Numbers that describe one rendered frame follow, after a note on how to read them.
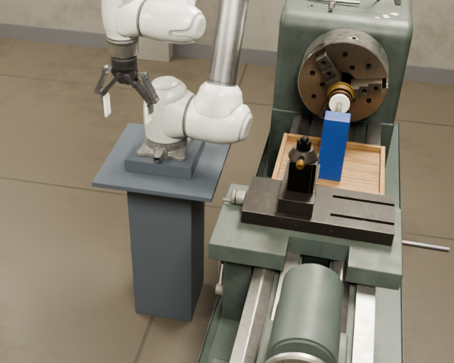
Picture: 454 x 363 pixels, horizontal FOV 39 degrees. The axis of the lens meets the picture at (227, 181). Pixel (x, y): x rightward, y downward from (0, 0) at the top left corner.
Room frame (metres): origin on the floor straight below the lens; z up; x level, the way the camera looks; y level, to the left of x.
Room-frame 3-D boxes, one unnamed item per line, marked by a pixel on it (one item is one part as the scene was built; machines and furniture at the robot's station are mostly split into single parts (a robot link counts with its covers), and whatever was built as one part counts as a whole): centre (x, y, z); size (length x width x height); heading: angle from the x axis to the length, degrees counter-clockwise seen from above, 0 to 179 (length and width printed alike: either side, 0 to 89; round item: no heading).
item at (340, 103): (1.84, -0.35, 1.08); 0.13 x 0.07 x 0.07; 169
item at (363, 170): (1.81, -0.35, 0.89); 0.36 x 0.30 x 0.04; 79
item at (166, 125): (2.03, 0.22, 0.97); 0.18 x 0.16 x 0.22; 71
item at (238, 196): (1.53, -0.03, 0.95); 0.07 x 0.04 x 0.04; 79
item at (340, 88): (1.94, -0.37, 1.08); 0.09 x 0.09 x 0.09; 79
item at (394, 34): (2.49, -0.46, 1.06); 0.59 x 0.48 x 0.39; 169
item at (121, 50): (1.70, 0.31, 1.34); 0.09 x 0.09 x 0.06
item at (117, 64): (1.70, 0.31, 1.27); 0.08 x 0.07 x 0.09; 74
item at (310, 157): (1.50, -0.21, 1.14); 0.08 x 0.08 x 0.03
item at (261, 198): (1.48, -0.27, 0.95); 0.43 x 0.18 x 0.04; 79
